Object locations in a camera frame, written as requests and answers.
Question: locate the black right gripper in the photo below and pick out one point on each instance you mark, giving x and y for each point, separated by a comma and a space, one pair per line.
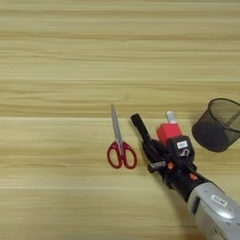
181, 181

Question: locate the white marker with black cap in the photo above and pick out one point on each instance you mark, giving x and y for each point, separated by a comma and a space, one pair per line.
171, 117

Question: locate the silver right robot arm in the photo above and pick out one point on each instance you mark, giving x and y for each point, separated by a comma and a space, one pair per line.
218, 215

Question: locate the red cube block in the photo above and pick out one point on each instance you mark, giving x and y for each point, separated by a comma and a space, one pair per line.
167, 131

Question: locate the black mesh pen cup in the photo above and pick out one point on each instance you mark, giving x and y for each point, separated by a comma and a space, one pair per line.
212, 134

